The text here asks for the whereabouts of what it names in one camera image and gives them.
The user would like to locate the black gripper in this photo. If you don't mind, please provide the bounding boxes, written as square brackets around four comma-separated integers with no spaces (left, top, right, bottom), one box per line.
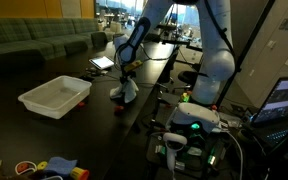
[119,67,137,86]

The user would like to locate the white terry towel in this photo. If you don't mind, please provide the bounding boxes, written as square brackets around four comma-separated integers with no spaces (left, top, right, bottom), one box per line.
[109,75,140,104]

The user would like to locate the orange red ball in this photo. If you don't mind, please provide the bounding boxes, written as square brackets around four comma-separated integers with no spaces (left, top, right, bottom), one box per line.
[113,105,125,114]

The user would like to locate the yellow orange cup toy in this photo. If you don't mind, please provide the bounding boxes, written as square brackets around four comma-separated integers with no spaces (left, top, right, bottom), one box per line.
[69,166,91,180]

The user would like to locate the small yellow round toy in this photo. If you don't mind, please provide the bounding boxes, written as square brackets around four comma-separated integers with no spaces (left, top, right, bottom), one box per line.
[36,160,49,171]

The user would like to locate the white rimmed orange toy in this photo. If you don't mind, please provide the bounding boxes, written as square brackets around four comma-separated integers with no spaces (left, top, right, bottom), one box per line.
[14,160,38,176]

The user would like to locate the white plastic storage bin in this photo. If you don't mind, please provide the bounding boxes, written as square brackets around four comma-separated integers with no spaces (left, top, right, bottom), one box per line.
[17,75,93,120]

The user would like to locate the tablet with bright screen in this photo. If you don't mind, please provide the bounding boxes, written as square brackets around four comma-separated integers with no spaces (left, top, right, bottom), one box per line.
[88,55,116,71]

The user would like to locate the dark upholstered ottoman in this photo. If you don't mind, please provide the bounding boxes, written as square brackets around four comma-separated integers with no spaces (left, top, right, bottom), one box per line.
[63,40,89,56]
[90,31,109,50]
[0,49,46,76]

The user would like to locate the black office chair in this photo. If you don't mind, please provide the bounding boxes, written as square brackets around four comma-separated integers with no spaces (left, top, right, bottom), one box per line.
[176,70,202,89]

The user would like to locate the green yellow small toy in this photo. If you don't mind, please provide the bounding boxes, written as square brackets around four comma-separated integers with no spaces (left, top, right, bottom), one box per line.
[179,92,191,103]

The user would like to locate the white VR controller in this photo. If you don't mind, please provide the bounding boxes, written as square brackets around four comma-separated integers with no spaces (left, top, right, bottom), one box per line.
[162,132,189,172]

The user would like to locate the black electronics box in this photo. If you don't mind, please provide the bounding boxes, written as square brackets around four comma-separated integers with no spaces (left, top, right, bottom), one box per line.
[146,132,226,180]

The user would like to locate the green plaid couch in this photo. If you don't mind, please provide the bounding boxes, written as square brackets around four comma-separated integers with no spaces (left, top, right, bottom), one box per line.
[0,18,109,80]

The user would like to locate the open laptop blue keyboard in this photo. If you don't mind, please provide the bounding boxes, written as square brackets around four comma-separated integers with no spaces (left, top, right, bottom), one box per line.
[249,76,288,144]

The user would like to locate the white thick cable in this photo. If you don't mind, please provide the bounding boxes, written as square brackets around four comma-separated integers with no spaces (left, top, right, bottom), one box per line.
[216,129,245,180]

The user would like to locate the white wall switch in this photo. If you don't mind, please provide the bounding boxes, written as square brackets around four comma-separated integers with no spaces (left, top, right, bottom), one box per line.
[266,40,277,51]

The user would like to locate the grey wall sign plate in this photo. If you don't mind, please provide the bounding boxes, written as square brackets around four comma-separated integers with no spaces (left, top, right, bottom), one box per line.
[278,18,288,32]

